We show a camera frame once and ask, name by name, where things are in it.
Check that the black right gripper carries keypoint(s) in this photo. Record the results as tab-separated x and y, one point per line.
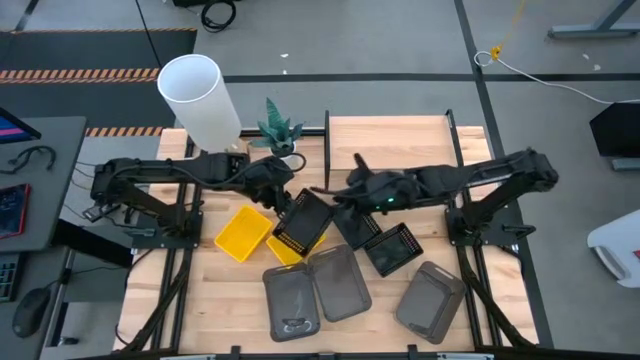
380	192

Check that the black computer mouse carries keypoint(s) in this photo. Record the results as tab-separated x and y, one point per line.
30	312

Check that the monitor with pink-blue screen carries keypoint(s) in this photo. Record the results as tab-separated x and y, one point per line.
12	131

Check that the white cylinder table lamp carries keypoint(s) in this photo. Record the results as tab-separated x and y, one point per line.
200	100

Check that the black plastic basket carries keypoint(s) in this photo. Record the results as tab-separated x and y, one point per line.
305	225
393	250
357	230

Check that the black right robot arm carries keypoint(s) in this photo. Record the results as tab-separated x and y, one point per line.
480	175

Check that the black monitor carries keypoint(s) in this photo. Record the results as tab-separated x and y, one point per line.
617	130

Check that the grey translucent plastic basket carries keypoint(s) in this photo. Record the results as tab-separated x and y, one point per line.
427	302
290	300
340	282

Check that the grey desk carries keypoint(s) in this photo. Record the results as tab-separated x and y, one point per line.
55	200

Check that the snake plant in white pot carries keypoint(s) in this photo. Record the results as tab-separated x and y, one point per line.
277	132

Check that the grey desk leg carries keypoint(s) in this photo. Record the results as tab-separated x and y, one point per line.
590	31

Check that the black keyboard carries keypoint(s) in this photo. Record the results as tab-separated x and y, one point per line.
7	277

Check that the white moulded device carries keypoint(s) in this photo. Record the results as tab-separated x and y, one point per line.
620	240

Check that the red-edged tablet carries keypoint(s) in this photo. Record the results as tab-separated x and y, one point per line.
12	210

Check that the black hazard-striped floor mat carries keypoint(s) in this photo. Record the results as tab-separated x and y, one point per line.
75	50

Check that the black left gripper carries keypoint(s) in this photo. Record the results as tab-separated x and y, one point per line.
272	180

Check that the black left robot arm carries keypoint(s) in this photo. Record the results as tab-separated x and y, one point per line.
165	172

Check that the yellow plastic basket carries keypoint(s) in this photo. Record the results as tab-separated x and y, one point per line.
243	233
282	252

